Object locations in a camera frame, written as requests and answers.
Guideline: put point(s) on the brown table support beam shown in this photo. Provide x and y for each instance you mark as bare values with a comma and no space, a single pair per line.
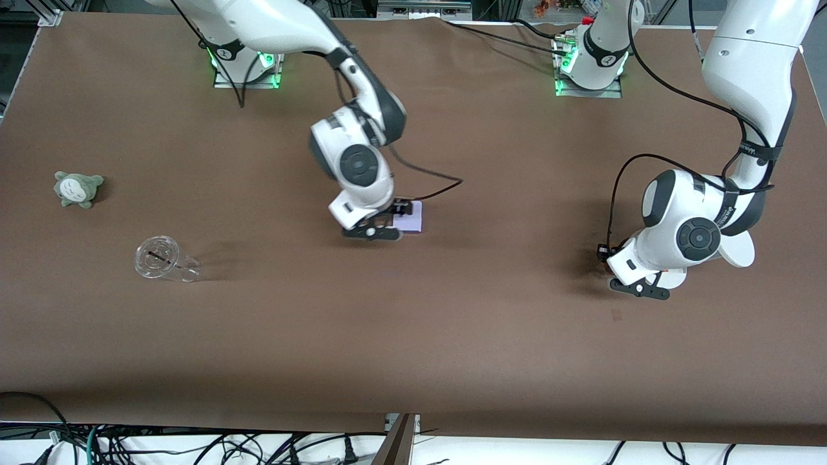
395,445

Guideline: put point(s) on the black left camera mount plate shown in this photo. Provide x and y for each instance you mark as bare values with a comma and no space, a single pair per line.
643,290

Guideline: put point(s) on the lavender rectangular box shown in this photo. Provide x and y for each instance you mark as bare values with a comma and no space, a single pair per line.
413,223

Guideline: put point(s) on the grey green plush toy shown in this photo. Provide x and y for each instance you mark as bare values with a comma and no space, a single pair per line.
77,189

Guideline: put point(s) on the white metal bracket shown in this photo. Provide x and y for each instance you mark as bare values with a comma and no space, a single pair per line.
389,423

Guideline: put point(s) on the aluminium frame corner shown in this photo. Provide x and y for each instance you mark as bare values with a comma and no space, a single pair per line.
50,14

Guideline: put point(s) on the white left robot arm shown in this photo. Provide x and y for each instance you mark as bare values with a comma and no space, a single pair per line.
691,226

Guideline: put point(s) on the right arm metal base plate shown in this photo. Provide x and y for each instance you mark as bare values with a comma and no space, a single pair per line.
258,81

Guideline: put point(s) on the grey metal box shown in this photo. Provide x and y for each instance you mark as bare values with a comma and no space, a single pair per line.
423,8

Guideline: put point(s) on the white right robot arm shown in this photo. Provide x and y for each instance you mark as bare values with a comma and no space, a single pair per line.
352,155

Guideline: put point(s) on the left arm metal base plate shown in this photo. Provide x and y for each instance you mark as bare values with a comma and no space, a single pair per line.
588,92

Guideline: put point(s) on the clear plastic cup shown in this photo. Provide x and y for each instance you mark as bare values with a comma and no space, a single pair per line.
158,258

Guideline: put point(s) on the orange figurine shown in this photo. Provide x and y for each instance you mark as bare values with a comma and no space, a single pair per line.
541,8

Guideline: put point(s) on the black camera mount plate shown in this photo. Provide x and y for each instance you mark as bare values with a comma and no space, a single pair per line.
371,232
643,290

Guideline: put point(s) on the black right camera mount plate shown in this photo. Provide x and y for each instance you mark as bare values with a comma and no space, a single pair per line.
371,232

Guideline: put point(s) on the black power plug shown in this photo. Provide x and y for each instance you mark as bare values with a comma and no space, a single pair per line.
349,452

